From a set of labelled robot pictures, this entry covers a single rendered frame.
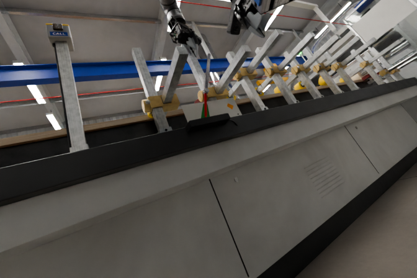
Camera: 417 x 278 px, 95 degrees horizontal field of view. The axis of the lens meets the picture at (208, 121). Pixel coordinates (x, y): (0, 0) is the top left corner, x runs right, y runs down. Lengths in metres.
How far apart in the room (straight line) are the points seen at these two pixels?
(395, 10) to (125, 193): 3.07
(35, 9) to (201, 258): 5.37
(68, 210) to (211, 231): 0.52
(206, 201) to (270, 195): 0.34
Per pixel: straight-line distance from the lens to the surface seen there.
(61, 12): 5.56
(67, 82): 0.80
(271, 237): 1.04
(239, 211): 0.96
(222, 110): 0.82
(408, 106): 3.23
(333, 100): 1.40
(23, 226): 0.67
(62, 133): 0.93
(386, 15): 3.15
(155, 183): 0.65
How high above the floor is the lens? 0.45
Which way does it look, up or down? 20 degrees up
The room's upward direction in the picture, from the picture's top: 24 degrees counter-clockwise
